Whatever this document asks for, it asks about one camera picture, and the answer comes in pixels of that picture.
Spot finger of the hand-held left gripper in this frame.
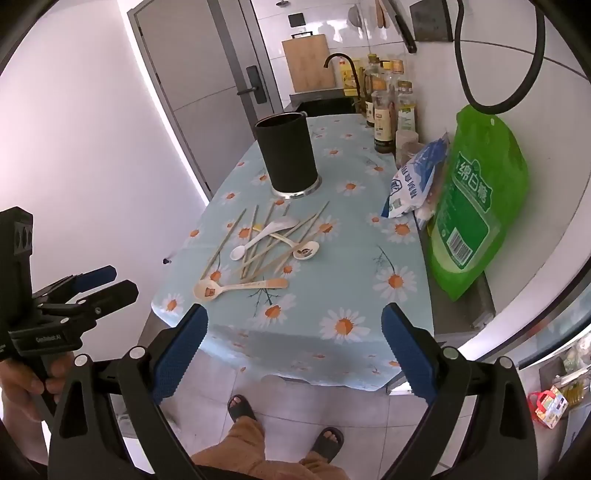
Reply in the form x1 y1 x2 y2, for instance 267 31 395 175
34 280 140 324
32 265 117 301

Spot white and blue bag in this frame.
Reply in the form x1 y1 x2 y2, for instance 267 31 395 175
381 134 451 220

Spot row of condiment bottles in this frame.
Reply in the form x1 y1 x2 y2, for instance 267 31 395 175
358 53 420 154

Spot person's left forearm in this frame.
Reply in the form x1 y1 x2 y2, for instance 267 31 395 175
0 411 51 467

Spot clear plastic bag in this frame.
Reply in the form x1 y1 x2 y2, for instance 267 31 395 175
413 161 446 229

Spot black sandal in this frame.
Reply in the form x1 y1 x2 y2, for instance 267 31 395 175
300 427 345 463
228 394 258 424

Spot black handled cleaver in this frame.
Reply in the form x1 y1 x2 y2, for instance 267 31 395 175
387 0 417 54

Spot yellow handled printed spoon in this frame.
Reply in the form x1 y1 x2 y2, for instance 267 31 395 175
253 224 320 260

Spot black cable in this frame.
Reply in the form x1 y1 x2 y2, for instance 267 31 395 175
455 0 546 114

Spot brown spice jar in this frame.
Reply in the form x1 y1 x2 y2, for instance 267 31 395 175
401 141 426 168

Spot wooden cutting board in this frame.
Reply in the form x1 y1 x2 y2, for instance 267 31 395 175
281 33 336 93

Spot person's left hand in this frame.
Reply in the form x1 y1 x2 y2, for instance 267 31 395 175
0 354 75 423

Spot white powder jar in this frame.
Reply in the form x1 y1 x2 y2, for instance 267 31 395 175
394 129 420 160

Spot brown trousers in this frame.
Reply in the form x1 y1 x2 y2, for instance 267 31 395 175
191 415 352 480

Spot black curved faucet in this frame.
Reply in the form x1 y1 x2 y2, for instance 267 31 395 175
323 53 365 115

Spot bunch of wooden chopsticks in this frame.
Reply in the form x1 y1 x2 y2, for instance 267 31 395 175
199 200 331 283

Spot stainless steel sink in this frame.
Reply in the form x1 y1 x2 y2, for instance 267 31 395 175
290 90 365 117

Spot long beige printed spoon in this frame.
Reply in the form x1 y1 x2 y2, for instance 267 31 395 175
193 277 289 303

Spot plain white spoon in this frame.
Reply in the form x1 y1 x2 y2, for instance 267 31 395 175
229 217 300 261

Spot black wall socket panel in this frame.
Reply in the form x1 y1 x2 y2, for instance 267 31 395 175
410 0 453 42

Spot small colourful carton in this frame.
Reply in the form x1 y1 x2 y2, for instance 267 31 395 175
527 385 568 430

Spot light blue daisy tablecloth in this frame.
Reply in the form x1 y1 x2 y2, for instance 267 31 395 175
151 114 435 393

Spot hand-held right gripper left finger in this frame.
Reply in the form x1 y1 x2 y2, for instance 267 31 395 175
48 303 209 480

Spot yellow oil jug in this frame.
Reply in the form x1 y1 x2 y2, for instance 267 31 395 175
338 59 362 97

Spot black door lock handle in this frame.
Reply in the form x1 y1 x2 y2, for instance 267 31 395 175
238 65 267 104

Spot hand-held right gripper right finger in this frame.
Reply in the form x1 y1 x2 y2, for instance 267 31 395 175
381 302 539 480

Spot green plastic bag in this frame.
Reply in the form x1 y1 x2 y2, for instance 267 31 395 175
425 105 529 302

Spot black cylindrical utensil holder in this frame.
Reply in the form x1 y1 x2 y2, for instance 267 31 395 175
256 113 321 199

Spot grey door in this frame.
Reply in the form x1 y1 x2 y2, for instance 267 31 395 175
127 0 282 204

